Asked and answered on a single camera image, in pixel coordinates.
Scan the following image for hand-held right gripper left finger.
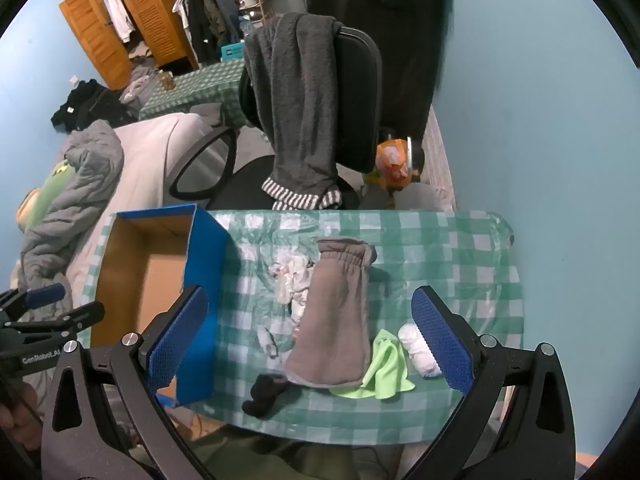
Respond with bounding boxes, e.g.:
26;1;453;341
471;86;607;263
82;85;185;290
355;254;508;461
41;285;216;480

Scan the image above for black office chair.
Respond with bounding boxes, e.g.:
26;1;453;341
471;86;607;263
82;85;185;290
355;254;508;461
169;27;383;211

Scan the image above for green plush toy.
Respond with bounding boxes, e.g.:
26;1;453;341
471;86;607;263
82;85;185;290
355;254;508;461
15;162;81;226

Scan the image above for black sock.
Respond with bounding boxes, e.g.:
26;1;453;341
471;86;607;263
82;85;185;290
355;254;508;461
241;374;291;418

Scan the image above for white patterned cloth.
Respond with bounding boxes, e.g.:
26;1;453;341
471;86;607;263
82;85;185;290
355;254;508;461
266;252;316;323

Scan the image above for green checkered covered table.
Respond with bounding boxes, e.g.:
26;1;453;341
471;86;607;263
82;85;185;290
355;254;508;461
137;57;251;128

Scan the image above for dark hanging jackets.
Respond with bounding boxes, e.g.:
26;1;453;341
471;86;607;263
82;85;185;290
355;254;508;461
172;0;241;66

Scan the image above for blue cardboard box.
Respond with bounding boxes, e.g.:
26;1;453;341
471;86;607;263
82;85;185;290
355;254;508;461
87;204;233;408

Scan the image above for dark grey striped-cuff garment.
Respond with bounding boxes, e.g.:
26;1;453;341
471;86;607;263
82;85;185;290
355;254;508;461
244;12;346;211

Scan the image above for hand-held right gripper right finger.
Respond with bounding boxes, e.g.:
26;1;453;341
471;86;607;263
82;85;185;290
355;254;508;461
400;285;577;480

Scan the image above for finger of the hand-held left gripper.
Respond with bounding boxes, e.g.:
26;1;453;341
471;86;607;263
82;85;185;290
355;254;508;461
0;283;67;322
0;301;106;342

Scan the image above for dark grey folded cloth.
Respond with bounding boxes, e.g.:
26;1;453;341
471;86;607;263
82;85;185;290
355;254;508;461
187;102;226;126

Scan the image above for light green microfiber cloth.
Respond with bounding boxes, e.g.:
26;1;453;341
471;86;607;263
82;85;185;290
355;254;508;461
329;329;417;401

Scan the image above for wooden louvered wardrobe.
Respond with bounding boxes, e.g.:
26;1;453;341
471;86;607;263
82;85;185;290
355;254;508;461
59;0;201;91

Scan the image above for white hanging shirt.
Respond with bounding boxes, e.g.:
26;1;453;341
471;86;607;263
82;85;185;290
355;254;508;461
102;0;136;43

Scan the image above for white patterned cloth strip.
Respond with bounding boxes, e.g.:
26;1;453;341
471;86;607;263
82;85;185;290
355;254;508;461
422;107;457;211

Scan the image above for small white sock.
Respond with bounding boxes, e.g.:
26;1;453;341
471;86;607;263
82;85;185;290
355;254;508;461
256;325;281;359

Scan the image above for black hanging coat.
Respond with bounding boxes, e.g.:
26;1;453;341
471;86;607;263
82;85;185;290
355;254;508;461
302;0;453;141

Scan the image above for orange snack bag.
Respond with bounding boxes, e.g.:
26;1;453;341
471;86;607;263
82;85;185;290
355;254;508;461
364;135;426;193

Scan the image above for grey quilt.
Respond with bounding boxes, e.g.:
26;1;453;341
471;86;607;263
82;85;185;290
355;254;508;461
17;120;125;321

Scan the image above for green checkered tablecloth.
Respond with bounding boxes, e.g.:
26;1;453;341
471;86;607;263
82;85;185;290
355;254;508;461
92;207;526;446

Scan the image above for light grey clothes pile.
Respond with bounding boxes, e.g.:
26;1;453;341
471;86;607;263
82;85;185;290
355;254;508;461
119;52;161;106

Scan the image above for black clothes pile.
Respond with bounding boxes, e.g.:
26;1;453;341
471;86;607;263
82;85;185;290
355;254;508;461
50;79;141;131

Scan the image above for grey fleece cloth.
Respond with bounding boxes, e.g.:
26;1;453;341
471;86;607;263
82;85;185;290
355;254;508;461
284;237;378;390

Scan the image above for bed with grey sheet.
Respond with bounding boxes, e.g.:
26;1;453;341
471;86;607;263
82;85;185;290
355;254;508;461
10;112;241;311

